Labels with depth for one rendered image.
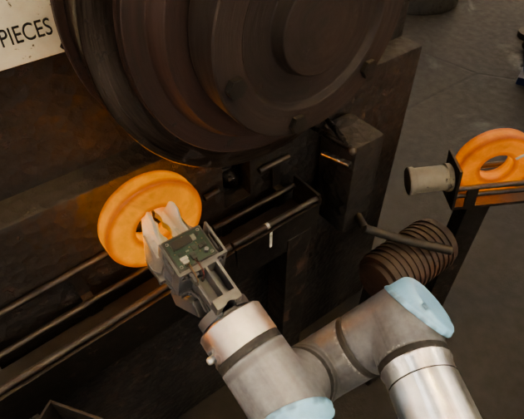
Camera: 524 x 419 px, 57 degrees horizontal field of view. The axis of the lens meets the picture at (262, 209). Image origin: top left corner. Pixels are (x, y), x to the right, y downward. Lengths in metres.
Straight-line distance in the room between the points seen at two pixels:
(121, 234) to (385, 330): 0.38
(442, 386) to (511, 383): 1.06
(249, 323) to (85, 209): 0.31
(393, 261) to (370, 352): 0.46
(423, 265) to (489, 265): 0.79
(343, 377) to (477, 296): 1.16
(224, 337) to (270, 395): 0.08
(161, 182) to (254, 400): 0.31
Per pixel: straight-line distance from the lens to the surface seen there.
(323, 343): 0.67
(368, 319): 0.64
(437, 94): 2.69
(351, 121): 0.97
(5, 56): 0.65
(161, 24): 0.51
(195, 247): 0.62
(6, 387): 0.82
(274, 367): 0.58
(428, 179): 1.05
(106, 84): 0.55
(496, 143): 1.05
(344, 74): 0.65
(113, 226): 0.69
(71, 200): 0.74
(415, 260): 1.10
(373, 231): 1.03
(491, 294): 1.81
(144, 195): 0.68
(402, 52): 1.07
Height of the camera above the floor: 1.35
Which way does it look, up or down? 45 degrees down
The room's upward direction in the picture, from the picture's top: straight up
